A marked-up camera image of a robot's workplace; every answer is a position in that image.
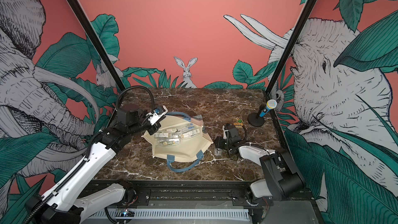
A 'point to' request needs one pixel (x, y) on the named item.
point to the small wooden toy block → (239, 123)
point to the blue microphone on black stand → (256, 119)
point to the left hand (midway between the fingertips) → (163, 113)
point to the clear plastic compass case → (190, 131)
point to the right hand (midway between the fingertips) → (216, 139)
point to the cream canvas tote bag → (182, 139)
